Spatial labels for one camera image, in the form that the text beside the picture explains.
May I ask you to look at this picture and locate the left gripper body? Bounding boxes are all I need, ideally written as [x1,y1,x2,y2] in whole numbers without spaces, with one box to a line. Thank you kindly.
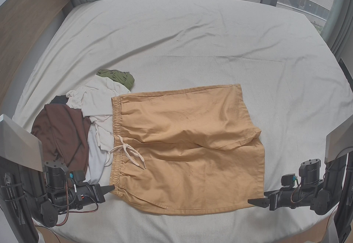
[72,183,107,206]

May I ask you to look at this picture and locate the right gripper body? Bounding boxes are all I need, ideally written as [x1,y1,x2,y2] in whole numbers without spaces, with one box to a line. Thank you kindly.
[269,188,302,211]

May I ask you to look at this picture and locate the tan shorts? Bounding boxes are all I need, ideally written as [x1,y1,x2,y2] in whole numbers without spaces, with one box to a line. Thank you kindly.
[109,84,266,215]

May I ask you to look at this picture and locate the bed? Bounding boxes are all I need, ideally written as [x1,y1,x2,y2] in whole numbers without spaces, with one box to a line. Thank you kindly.
[0,0,353,243]

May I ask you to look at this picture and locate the pale white garment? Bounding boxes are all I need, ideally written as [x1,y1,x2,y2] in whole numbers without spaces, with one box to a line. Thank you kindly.
[87,133,113,184]

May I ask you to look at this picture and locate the brown garment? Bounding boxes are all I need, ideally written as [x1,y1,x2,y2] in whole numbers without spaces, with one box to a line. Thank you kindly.
[30,104,91,176]

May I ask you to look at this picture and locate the cream garment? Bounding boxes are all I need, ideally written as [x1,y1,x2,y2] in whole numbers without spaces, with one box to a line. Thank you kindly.
[66,76,133,151]

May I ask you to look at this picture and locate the black garment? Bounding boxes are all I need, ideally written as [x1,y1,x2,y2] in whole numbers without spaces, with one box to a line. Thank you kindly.
[50,95,69,106]

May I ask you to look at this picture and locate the green garment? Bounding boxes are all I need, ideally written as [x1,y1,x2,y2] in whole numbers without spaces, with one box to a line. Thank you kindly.
[97,69,135,90]

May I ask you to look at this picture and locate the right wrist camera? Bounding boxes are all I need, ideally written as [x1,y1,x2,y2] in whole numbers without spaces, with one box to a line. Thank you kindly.
[281,174,299,190]

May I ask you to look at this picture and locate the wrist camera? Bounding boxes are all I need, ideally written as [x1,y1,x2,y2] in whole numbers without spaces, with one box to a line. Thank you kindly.
[69,170,86,186]
[281,174,299,190]

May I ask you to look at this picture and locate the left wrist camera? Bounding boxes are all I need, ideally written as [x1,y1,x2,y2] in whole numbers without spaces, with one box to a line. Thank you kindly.
[69,170,86,186]

